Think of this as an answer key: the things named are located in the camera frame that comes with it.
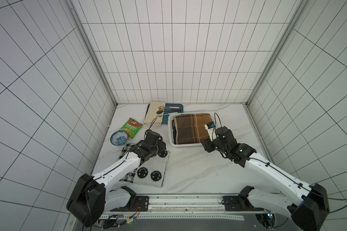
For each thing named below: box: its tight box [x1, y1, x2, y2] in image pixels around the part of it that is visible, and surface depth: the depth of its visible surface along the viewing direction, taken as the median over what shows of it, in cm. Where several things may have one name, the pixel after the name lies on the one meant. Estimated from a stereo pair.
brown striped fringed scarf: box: [172, 113, 213, 145], surface depth 93 cm
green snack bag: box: [119, 117, 144, 139], surface depth 106 cm
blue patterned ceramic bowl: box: [109, 129, 129, 147], surface depth 99 cm
